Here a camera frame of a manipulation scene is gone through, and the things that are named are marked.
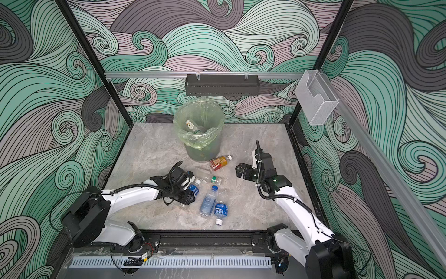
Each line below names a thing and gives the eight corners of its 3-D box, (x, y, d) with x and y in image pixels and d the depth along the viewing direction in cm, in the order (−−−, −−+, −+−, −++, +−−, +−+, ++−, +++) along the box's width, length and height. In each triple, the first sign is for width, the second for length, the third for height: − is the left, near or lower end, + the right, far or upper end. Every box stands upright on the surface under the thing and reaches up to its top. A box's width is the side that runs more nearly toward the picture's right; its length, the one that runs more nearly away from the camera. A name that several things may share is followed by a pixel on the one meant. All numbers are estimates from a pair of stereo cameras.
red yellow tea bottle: (214, 172, 97) (213, 167, 94) (210, 166, 100) (210, 161, 96) (232, 163, 101) (233, 158, 98) (228, 157, 104) (228, 152, 100)
